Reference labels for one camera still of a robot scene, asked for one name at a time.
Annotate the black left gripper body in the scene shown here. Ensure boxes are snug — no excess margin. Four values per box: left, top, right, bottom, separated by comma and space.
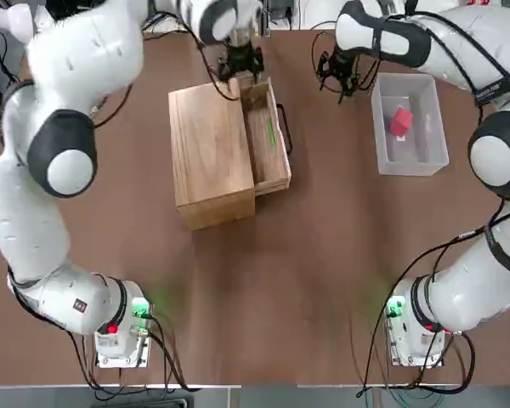
225, 41, 257, 73

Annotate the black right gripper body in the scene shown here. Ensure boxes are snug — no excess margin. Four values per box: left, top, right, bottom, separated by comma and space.
329, 49, 360, 82

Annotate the red bag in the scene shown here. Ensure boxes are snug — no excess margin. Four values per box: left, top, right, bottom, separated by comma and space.
389, 107, 414, 138

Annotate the green stick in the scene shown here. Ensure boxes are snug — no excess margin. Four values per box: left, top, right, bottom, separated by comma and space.
266, 115, 278, 150

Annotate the wooden drawer with black handle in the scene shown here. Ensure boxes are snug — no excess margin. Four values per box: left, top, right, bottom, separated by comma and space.
239, 76, 293, 198

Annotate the wooden drawer cabinet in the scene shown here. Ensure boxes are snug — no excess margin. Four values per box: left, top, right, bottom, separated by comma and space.
168, 78, 257, 232

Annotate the clear plastic box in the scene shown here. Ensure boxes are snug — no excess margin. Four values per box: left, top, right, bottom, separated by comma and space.
370, 72, 451, 177

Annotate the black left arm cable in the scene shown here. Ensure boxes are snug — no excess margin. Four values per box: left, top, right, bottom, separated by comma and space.
194, 25, 244, 101

